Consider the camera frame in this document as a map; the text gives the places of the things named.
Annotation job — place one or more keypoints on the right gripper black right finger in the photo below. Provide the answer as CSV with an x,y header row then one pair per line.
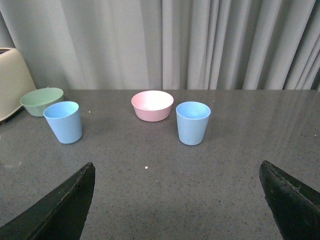
x,y
294,205

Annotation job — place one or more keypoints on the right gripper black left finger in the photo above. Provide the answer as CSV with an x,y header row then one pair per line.
x,y
59,215

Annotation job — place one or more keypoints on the blue cup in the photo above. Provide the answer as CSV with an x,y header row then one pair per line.
x,y
64,120
192,119

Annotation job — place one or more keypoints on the green bowl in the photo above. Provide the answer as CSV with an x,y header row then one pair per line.
x,y
36,101

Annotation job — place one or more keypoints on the beige toaster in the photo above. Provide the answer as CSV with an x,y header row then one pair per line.
x,y
15,81

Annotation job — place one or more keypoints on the pink bowl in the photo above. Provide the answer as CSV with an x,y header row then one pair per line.
x,y
152,105

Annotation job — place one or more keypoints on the grey curtain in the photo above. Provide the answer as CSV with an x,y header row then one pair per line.
x,y
166,44

